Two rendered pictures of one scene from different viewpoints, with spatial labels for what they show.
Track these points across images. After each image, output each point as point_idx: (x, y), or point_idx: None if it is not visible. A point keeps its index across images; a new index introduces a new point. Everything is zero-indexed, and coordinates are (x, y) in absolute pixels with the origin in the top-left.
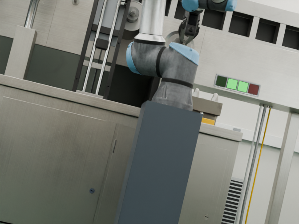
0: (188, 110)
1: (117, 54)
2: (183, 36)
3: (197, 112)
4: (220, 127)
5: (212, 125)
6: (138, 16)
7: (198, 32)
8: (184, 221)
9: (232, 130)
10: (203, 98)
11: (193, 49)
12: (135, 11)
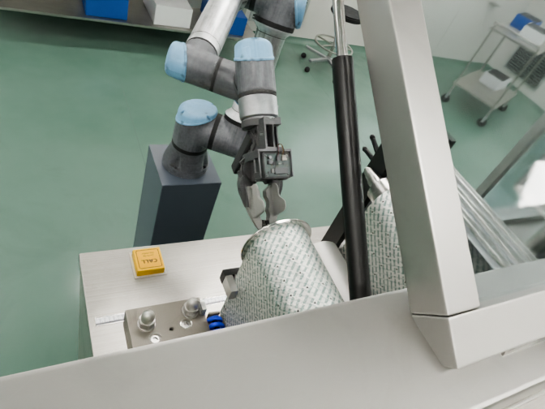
0: (164, 144)
1: (331, 224)
2: (266, 204)
3: (155, 144)
4: (121, 249)
5: (135, 247)
6: (368, 191)
7: (237, 183)
8: None
9: (98, 251)
10: (171, 302)
11: (186, 101)
12: (366, 174)
